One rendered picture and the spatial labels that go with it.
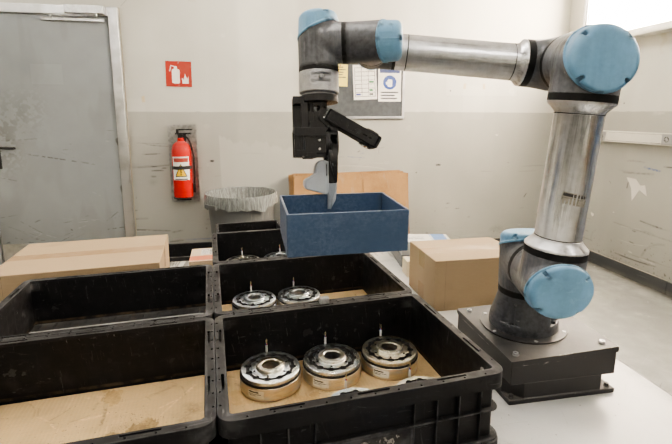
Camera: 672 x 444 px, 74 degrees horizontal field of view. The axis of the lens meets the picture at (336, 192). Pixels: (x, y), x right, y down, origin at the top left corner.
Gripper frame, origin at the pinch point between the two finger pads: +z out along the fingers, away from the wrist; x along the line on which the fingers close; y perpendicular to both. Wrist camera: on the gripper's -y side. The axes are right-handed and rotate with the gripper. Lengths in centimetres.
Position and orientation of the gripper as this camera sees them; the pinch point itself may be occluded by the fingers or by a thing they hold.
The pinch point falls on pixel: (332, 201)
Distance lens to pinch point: 84.9
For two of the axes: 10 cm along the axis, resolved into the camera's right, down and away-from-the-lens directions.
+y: -9.9, 0.3, -1.5
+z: 0.2, 10.0, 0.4
